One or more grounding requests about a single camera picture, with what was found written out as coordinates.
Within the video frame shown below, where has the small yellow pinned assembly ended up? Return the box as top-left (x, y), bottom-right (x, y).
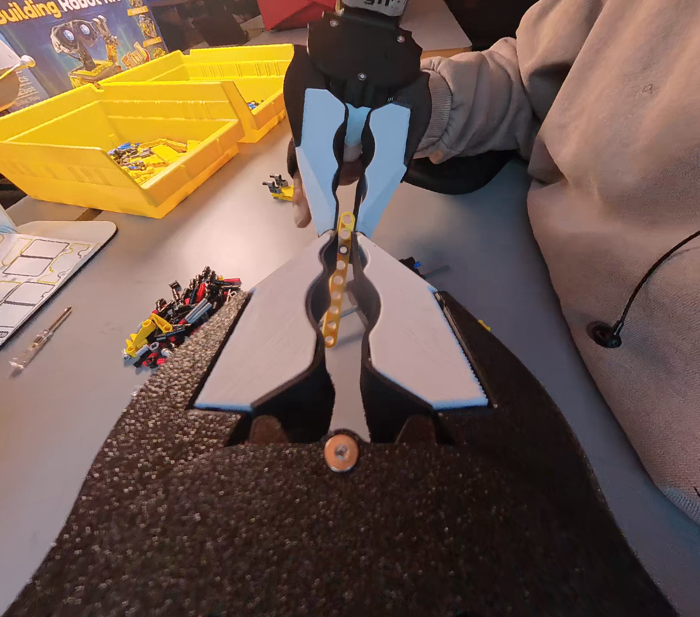
top-left (262, 173), bottom-right (296, 202)

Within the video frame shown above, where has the robot kit box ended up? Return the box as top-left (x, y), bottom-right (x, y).
top-left (0, 0), bottom-right (169, 98)

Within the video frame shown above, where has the person's right hand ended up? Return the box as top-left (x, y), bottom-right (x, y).
top-left (291, 173), bottom-right (314, 229)

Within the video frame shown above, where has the heap of mixed building parts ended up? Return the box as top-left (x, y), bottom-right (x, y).
top-left (108, 138), bottom-right (189, 186)

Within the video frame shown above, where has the black microphone cable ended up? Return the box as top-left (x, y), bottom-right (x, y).
top-left (587, 231), bottom-right (700, 350)

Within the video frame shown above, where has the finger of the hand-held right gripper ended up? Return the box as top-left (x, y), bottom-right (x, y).
top-left (353, 103), bottom-right (413, 240)
top-left (295, 88), bottom-right (351, 236)

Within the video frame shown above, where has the clear handle screwdriver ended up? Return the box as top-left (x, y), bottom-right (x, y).
top-left (8, 306), bottom-right (73, 372)

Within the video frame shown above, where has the yellow plastic bin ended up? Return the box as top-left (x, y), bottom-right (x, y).
top-left (98, 44), bottom-right (295, 144)
top-left (0, 81), bottom-right (244, 220)

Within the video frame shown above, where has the black armrest pad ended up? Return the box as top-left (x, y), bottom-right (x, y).
top-left (402, 149), bottom-right (517, 195)

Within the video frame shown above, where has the long yellow building beam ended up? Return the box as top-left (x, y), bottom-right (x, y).
top-left (323, 212), bottom-right (356, 350)

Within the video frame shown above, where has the yellow black toy robot body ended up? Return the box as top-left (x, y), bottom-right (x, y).
top-left (399, 257), bottom-right (491, 331)

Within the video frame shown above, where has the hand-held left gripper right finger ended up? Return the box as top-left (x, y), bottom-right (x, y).
top-left (354, 233), bottom-right (490, 410)

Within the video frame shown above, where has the white book stand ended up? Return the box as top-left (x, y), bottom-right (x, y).
top-left (0, 34), bottom-right (36, 112)

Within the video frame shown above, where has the grey desk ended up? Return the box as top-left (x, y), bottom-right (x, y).
top-left (0, 105), bottom-right (679, 617)

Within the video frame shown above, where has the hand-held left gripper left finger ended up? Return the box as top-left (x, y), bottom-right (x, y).
top-left (192, 232), bottom-right (335, 412)

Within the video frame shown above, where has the pile of small building parts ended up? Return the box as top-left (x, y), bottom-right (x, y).
top-left (123, 267), bottom-right (242, 369)

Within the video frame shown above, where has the wood edged side table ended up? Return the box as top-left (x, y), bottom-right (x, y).
top-left (241, 0), bottom-right (472, 60)

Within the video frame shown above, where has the white printed mat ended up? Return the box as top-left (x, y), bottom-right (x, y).
top-left (0, 220), bottom-right (118, 350)

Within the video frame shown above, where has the person's right forearm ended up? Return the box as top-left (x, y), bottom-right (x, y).
top-left (407, 37), bottom-right (548, 164)

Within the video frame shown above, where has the person's beige sweatshirt torso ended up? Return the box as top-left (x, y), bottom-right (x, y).
top-left (514, 0), bottom-right (700, 508)

